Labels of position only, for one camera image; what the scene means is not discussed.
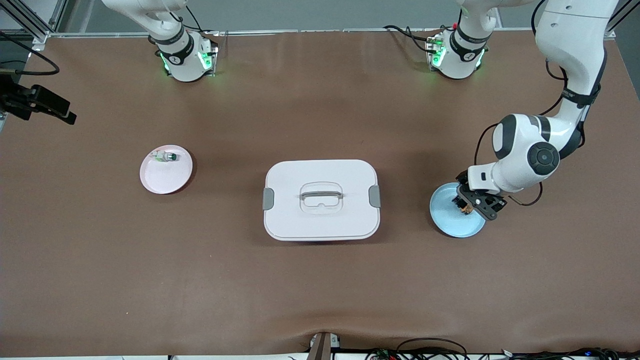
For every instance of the pink round plate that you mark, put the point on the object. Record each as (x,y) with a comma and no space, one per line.
(165,180)

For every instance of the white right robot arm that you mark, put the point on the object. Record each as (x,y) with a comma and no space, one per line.
(185,65)

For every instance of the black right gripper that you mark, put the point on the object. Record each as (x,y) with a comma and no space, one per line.
(20,98)

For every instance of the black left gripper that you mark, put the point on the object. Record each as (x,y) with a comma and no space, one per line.
(461,178)

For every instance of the green push button switch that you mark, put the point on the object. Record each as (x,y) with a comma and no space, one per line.
(167,157)

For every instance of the grey box latch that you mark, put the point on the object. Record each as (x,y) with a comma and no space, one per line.
(268,199)
(375,196)

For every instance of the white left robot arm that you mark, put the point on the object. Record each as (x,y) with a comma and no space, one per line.
(520,150)

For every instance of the brown table mat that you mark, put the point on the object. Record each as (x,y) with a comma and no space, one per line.
(100,275)

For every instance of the brown mount post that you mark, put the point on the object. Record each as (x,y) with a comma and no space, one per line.
(320,350)

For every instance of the white lidded storage box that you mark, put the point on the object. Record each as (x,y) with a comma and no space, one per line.
(320,225)

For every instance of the light blue round plate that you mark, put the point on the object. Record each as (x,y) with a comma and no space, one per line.
(450,222)

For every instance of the aluminium frame rail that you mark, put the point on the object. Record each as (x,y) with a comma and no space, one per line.
(350,30)

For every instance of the aluminium frame post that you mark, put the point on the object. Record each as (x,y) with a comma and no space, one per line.
(609,34)
(40,36)

